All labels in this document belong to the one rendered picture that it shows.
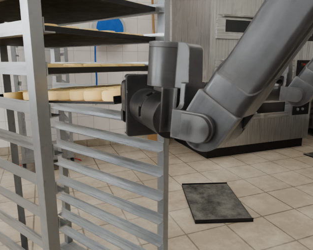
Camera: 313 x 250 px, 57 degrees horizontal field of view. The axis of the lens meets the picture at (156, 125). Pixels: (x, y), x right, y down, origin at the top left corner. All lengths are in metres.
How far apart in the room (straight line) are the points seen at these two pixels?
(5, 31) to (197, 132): 0.59
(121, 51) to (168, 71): 3.42
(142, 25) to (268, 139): 2.11
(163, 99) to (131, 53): 3.45
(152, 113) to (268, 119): 3.33
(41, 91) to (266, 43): 0.47
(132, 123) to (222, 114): 0.19
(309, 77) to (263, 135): 2.93
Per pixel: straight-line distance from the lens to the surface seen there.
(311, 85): 0.77
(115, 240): 1.34
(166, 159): 1.02
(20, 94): 0.87
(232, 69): 0.33
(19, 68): 0.76
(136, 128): 0.48
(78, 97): 0.65
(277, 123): 3.79
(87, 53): 3.70
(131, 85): 0.47
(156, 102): 0.38
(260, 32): 0.33
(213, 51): 3.13
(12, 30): 0.78
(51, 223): 0.75
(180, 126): 0.35
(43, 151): 0.68
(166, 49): 0.37
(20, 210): 1.47
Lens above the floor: 1.07
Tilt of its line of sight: 12 degrees down
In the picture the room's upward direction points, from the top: straight up
